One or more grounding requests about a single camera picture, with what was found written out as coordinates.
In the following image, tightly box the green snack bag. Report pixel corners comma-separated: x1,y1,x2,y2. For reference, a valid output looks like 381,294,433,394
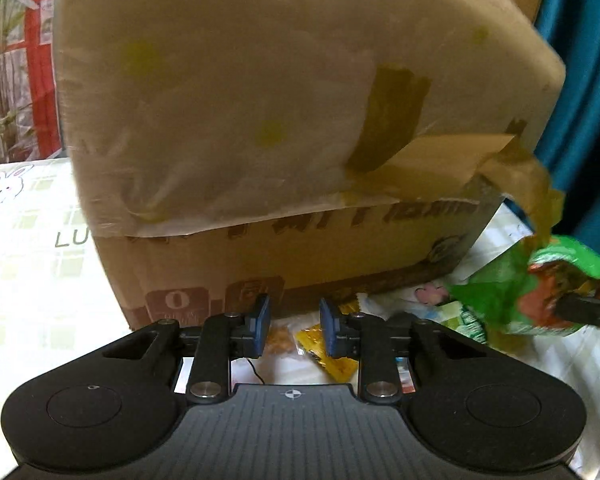
450,235,600,336

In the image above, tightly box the small yellow candy packet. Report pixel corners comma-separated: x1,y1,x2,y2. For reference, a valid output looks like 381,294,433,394
296,324,358,384

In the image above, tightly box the small brown snack packet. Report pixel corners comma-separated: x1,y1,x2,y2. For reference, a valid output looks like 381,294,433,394
264,324,297,356

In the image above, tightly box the cardboard box with plastic liner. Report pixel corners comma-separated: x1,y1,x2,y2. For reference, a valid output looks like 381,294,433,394
53,0,565,329

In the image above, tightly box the printed garden backdrop curtain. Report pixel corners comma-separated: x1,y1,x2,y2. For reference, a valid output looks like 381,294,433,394
0,0,62,164

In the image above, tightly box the teal curtain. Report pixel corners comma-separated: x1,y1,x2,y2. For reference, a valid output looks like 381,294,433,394
534,0,600,254

